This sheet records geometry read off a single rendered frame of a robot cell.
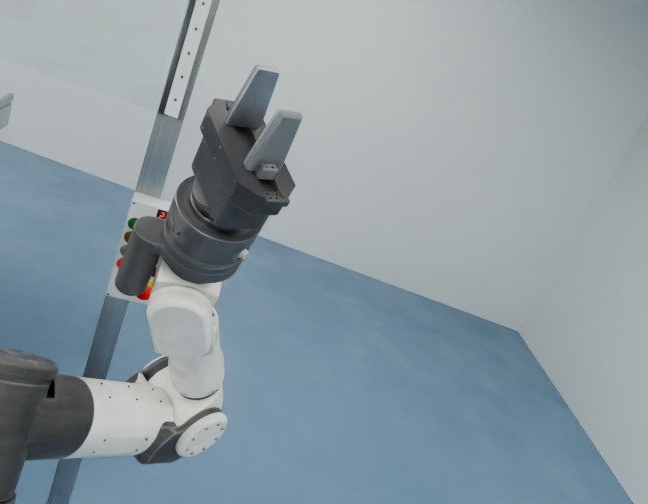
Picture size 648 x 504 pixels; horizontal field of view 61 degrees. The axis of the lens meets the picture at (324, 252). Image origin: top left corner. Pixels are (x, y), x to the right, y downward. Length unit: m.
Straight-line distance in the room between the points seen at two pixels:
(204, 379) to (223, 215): 0.31
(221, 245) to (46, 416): 0.25
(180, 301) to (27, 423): 0.18
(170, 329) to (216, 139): 0.22
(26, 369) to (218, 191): 0.25
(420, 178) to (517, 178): 0.79
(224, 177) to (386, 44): 3.96
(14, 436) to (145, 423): 0.18
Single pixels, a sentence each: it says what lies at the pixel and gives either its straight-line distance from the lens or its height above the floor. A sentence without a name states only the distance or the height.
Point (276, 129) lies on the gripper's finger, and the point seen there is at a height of 1.56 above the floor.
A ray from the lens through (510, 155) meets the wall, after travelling 4.70.
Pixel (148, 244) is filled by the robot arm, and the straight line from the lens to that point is 0.56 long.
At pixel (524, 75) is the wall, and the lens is 4.64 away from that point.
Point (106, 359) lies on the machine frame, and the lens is 1.61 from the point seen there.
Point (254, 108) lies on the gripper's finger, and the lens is 0.49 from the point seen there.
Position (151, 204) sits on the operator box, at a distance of 1.33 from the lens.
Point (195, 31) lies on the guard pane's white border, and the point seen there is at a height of 1.55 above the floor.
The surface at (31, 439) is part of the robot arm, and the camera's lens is 0.63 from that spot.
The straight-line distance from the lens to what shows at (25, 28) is 1.34.
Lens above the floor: 1.63
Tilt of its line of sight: 20 degrees down
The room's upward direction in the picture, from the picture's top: 23 degrees clockwise
